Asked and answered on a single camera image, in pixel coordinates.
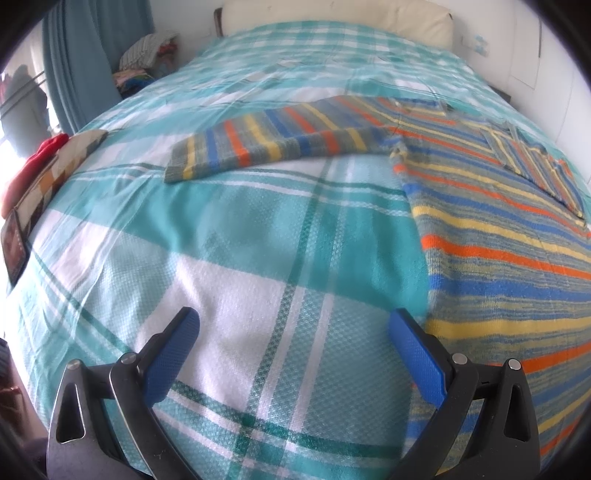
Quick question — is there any teal plaid bedspread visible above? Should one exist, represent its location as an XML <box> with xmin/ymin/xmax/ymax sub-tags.
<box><xmin>6</xmin><ymin>20</ymin><xmax>574</xmax><ymax>480</ymax></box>

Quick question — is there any pile of clothes on stand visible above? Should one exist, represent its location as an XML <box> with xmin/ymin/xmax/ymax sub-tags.
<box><xmin>113</xmin><ymin>31</ymin><xmax>178</xmax><ymax>99</ymax></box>

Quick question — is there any dark bedside table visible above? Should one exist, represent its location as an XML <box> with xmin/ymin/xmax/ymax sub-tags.
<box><xmin>490</xmin><ymin>85</ymin><xmax>511</xmax><ymax>104</ymax></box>

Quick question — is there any white wardrobe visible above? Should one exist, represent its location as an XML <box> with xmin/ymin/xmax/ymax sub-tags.
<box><xmin>508</xmin><ymin>1</ymin><xmax>590</xmax><ymax>164</ymax></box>

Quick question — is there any cream padded headboard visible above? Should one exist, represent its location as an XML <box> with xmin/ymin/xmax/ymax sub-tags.
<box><xmin>213</xmin><ymin>0</ymin><xmax>454</xmax><ymax>51</ymax></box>

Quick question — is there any wall socket with blue sticker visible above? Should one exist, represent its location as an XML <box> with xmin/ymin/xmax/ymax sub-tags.
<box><xmin>461</xmin><ymin>35</ymin><xmax>489</xmax><ymax>57</ymax></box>

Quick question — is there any red cloth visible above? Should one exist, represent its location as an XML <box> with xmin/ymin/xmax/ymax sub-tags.
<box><xmin>1</xmin><ymin>133</ymin><xmax>70</xmax><ymax>219</ymax></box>

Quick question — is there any checkered cushion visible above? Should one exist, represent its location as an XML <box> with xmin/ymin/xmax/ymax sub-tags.
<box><xmin>12</xmin><ymin>129</ymin><xmax>108</xmax><ymax>236</ymax></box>

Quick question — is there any striped knit sweater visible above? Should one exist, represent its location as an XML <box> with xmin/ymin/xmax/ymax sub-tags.
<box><xmin>164</xmin><ymin>95</ymin><xmax>590</xmax><ymax>460</ymax></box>

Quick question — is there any blue curtain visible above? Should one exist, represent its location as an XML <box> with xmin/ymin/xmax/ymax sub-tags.
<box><xmin>42</xmin><ymin>0</ymin><xmax>154</xmax><ymax>135</ymax></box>

